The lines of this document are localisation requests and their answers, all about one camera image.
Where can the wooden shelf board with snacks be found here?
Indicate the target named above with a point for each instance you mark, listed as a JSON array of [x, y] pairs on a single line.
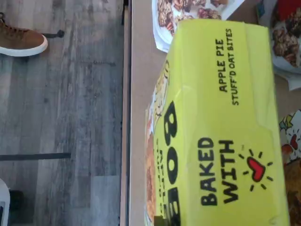
[[138, 70]]

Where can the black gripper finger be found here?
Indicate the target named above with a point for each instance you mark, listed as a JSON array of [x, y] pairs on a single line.
[[159, 221]]

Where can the cranberry pecan granola bag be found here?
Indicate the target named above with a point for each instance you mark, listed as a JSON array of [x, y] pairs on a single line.
[[169, 14], [287, 35]]

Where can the brown suede sneaker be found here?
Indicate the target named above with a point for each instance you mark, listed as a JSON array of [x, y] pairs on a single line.
[[21, 40]]

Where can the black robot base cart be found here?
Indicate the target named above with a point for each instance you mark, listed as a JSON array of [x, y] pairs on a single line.
[[4, 202]]

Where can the black rod with knob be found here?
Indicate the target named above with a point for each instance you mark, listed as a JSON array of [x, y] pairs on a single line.
[[56, 33]]

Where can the yellow oat bites box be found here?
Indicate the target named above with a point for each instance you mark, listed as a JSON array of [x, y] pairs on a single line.
[[223, 117]]

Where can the thin black rod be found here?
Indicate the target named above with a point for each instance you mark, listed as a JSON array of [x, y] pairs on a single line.
[[35, 156]]

